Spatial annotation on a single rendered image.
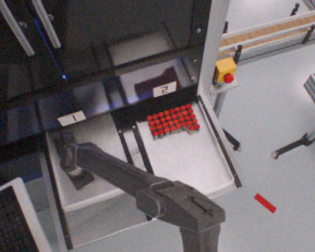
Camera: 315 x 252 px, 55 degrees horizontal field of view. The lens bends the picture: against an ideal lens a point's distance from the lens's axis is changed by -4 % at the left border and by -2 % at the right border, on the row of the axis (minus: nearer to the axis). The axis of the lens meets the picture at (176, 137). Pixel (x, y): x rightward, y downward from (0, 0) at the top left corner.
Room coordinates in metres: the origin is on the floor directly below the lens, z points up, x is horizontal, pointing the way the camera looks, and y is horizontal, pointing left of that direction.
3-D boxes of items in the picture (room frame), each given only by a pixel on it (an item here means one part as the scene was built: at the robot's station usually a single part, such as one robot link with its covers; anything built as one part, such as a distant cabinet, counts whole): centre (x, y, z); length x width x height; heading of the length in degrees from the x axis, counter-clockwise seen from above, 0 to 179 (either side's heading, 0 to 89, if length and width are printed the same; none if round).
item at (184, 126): (0.49, 0.01, 0.90); 0.18 x 0.02 x 0.05; 113
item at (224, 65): (0.73, -0.16, 0.99); 0.08 x 0.07 x 0.07; 24
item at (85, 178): (0.27, 0.31, 1.03); 0.10 x 0.07 x 0.07; 39
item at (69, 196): (0.38, 0.33, 0.90); 0.34 x 0.26 x 0.04; 24
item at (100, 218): (0.38, 0.14, 0.87); 0.70 x 0.48 x 0.02; 114
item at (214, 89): (0.77, -0.16, 0.87); 0.14 x 0.13 x 0.02; 24
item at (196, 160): (0.41, -0.03, 0.90); 0.34 x 0.26 x 0.04; 24
